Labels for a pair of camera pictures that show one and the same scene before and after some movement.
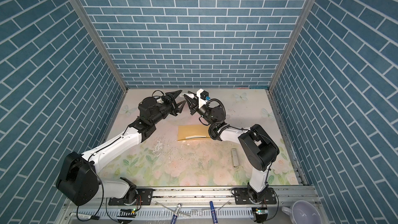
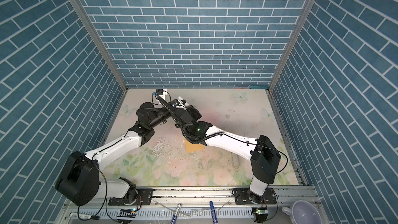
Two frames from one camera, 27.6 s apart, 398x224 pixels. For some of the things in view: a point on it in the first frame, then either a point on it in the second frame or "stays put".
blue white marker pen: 176,213 stays put
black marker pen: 84,215 stays put
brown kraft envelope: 185,130 -> 191,147
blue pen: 214,218 stays put
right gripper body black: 201,113 -> 196,114
